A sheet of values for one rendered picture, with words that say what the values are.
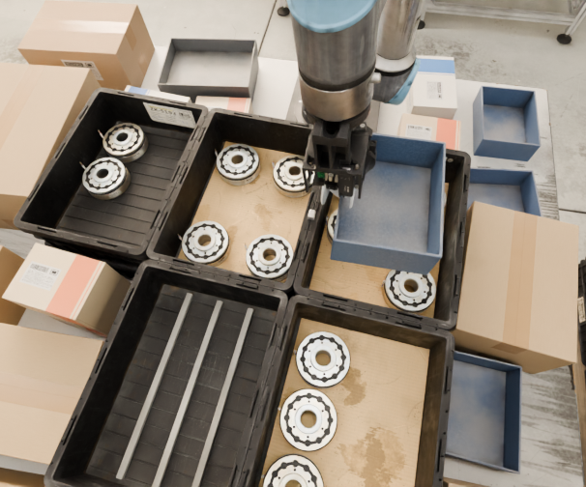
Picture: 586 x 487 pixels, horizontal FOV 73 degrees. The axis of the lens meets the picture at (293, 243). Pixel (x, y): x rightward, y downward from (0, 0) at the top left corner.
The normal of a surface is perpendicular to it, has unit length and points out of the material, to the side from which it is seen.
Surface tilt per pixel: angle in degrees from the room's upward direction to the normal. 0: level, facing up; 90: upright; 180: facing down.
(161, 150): 0
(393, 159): 90
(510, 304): 0
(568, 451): 0
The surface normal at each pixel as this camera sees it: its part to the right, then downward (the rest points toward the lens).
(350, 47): 0.27, 0.85
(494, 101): -0.18, 0.89
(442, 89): -0.04, -0.43
